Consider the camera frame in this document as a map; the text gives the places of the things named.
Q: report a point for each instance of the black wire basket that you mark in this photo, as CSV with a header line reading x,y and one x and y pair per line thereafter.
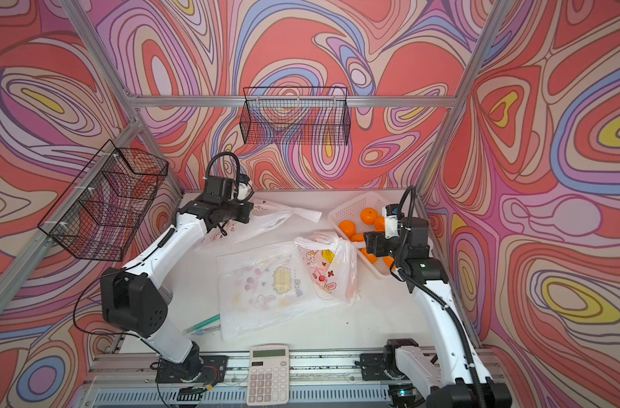
x,y
98,217
295,115

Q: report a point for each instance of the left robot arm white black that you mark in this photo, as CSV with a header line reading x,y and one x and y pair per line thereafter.
x,y
130,296

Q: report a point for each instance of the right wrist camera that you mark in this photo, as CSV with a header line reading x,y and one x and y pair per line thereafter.
x,y
392,216

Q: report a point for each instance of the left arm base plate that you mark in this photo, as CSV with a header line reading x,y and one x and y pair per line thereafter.
x,y
207,369

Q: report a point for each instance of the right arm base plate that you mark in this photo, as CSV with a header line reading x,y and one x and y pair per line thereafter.
x,y
376,367

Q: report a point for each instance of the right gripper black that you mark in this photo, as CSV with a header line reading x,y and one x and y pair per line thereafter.
x,y
376,240

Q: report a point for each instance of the white desk calculator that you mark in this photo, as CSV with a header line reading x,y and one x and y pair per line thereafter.
x,y
268,380

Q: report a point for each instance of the clear plastic bag bottom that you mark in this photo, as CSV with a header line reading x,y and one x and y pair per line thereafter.
x,y
263,287

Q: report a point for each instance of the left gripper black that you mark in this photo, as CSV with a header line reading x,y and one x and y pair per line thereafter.
x,y
248,208

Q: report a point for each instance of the white plastic fruit basket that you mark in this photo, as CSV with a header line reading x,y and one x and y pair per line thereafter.
x,y
351,209

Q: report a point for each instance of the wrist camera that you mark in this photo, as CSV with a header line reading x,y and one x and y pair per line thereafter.
x,y
245,188
392,216

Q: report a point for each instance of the orange fruit bottom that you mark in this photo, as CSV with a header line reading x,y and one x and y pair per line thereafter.
x,y
372,259

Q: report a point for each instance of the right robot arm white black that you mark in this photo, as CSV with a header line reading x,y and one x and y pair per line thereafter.
x,y
458,378

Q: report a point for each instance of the green pen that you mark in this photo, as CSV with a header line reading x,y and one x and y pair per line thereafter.
x,y
209,325

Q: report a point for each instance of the black wire basket left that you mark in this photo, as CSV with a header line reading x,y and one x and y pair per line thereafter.
x,y
98,217

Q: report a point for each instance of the printed white plastic bag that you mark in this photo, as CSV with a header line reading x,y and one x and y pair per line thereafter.
x,y
324,254

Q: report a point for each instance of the black wire basket back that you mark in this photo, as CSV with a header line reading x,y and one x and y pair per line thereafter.
x,y
295,115

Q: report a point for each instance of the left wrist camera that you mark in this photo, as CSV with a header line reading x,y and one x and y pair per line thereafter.
x,y
245,188

